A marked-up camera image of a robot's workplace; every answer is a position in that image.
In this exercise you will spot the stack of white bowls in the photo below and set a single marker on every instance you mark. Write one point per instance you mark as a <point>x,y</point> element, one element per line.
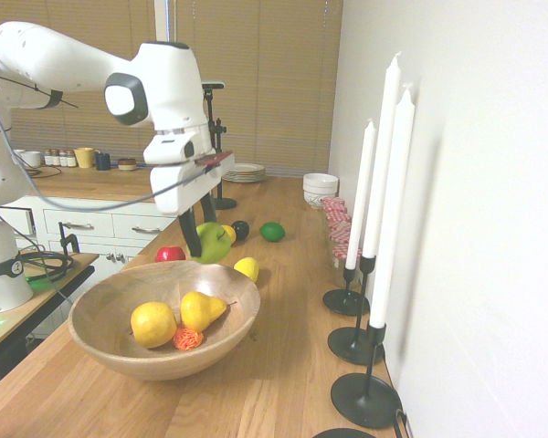
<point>319,187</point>

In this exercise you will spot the green apple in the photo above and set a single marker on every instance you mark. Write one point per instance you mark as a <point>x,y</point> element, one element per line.
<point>214,244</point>

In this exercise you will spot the black camera stand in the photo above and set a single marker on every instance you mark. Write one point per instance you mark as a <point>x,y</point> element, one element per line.
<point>218,132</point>

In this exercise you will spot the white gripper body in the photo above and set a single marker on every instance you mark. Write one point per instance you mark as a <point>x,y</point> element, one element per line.
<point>178,187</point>

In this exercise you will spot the red apple fruit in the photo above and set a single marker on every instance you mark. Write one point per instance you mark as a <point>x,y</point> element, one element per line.
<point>170,254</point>

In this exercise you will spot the green lime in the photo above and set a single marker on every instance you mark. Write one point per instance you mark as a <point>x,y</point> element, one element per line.
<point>272,232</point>

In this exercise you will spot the black clamp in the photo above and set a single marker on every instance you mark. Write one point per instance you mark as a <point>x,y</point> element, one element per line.
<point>66,237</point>

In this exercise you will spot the wooden bowl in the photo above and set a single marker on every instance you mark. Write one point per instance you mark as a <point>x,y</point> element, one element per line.
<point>114,296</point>

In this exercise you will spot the white cup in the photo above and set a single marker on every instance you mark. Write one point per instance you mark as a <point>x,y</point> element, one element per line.
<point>31,159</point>

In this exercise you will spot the white drawer cabinet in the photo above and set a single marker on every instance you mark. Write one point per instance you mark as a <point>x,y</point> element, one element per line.
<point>105,232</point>

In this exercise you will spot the yellow pear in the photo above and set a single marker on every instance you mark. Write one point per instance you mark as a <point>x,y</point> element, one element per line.
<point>201,310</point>

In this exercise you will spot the tallest white candle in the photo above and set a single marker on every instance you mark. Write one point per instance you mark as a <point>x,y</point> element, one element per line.
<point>386,137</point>

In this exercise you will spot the black plum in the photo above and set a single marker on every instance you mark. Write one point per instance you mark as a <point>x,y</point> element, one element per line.
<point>240,230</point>

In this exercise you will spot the shortest white candle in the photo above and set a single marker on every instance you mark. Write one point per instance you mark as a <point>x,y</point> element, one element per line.
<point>363,191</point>

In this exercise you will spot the stack of plates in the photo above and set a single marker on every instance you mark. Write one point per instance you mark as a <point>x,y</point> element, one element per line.
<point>244,173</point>

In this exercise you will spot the orange ruffled toy food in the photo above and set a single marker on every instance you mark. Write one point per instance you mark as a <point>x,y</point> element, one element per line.
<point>188,339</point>

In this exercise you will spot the wooden window blind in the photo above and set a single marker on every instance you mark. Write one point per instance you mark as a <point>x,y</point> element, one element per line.
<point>91,23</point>
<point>265,82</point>

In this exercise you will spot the black framed robot table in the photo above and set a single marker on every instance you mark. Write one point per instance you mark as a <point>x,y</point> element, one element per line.
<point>41,292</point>

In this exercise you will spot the small yellow lemon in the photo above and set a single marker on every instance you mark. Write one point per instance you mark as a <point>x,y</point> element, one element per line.
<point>230,232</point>

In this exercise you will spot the dark blue mug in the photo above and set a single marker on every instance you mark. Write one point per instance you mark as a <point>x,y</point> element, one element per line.
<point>102,162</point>

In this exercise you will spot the brown ceramic bowl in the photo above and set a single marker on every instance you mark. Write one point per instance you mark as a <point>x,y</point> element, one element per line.
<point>127,163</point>

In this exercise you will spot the yellow mug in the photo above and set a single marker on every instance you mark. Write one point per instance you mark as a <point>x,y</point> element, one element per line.
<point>84,158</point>

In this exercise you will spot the black candle holder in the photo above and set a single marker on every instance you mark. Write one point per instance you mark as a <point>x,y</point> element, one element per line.
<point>351,344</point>
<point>344,302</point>
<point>363,401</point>
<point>338,434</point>

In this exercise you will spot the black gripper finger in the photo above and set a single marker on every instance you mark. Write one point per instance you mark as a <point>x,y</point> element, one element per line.
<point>208,207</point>
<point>192,235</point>

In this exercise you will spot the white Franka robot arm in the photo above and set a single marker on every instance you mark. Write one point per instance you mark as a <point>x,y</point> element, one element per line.
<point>50,59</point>

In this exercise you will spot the jar with red checked lid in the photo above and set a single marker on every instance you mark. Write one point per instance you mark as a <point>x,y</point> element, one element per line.
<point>337,214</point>
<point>333,202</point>
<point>339,241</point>
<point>339,228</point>
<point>340,267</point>

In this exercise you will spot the medium white candle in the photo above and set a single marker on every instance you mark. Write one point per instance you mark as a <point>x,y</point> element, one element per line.
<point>395,205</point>

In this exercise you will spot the row of spice jars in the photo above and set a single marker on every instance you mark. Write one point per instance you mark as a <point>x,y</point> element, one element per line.
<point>59,158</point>

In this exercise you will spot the large round yellow fruit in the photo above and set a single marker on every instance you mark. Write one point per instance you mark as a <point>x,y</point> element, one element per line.
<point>153,325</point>

